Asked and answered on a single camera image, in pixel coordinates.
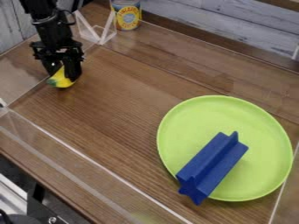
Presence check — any yellow blue labelled can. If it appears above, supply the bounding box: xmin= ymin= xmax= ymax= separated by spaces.
xmin=110 ymin=0 xmax=142 ymax=31

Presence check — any clear acrylic corner bracket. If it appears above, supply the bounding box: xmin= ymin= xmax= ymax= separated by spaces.
xmin=75 ymin=11 xmax=118 ymax=46

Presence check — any yellow toy banana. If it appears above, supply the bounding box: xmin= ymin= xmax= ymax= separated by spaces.
xmin=47 ymin=67 xmax=81 ymax=88

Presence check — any blue cross-shaped block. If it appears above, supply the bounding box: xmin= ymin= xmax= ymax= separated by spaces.
xmin=175 ymin=131 xmax=249 ymax=206

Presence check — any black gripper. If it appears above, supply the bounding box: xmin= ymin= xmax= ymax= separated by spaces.
xmin=31 ymin=17 xmax=83 ymax=81

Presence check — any clear acrylic front wall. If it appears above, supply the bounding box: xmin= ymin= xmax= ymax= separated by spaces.
xmin=0 ymin=101 xmax=193 ymax=224

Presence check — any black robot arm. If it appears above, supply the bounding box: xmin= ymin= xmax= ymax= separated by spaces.
xmin=19 ymin=0 xmax=85 ymax=81

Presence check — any black cable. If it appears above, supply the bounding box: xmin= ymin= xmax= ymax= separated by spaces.
xmin=0 ymin=209 xmax=14 ymax=224

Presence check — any green round plate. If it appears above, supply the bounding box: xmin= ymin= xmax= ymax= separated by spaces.
xmin=157 ymin=95 xmax=294 ymax=202

